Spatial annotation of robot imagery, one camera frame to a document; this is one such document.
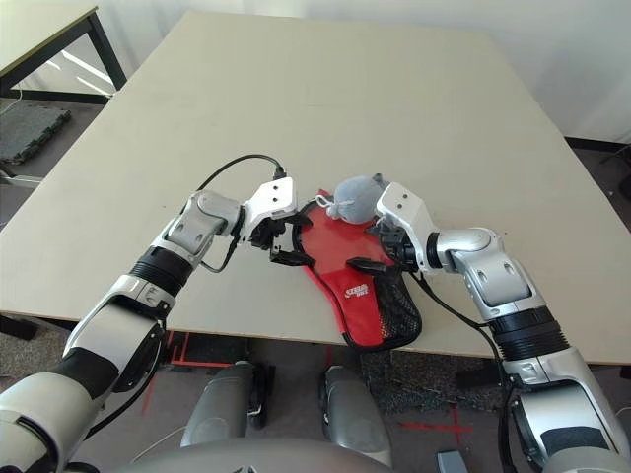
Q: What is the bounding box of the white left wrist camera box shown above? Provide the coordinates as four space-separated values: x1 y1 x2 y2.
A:
243 177 300 233

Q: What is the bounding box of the grey robot leg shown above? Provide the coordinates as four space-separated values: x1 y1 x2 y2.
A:
178 360 278 450
316 365 391 465

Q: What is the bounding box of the grey robot torso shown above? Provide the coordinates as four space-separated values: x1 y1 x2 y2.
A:
111 439 395 473

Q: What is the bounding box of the black-framed side table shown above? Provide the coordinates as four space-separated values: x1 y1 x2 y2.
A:
0 3 130 107

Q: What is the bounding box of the red black paddle case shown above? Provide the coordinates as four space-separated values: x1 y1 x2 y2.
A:
289 186 424 353

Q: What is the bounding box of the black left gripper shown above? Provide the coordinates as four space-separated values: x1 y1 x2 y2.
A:
245 208 317 268

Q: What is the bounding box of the grey robot left leg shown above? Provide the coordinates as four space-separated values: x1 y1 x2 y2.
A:
178 360 278 450

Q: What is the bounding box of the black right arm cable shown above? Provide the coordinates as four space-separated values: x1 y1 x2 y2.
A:
412 272 519 473

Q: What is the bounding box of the small grey block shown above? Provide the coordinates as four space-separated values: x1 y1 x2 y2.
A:
436 449 467 473

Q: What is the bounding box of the black left camera cable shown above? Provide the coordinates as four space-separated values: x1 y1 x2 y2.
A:
195 155 289 193

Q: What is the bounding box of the grey robot right leg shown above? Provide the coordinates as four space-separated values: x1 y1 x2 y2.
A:
316 365 391 465

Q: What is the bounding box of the dark speckled floor mat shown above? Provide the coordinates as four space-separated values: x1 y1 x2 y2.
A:
359 350 510 416

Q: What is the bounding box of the black foam floor mat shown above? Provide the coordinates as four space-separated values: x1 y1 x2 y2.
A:
0 107 73 168

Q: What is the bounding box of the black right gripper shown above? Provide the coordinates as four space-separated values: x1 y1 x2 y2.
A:
346 227 421 275

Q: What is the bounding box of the grey plush ball zipper charm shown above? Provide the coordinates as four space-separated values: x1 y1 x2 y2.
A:
315 171 391 224

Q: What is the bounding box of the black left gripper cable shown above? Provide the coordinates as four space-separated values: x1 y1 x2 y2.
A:
199 235 239 275

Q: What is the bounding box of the thin white floor cable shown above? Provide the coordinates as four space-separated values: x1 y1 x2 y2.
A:
131 425 184 463

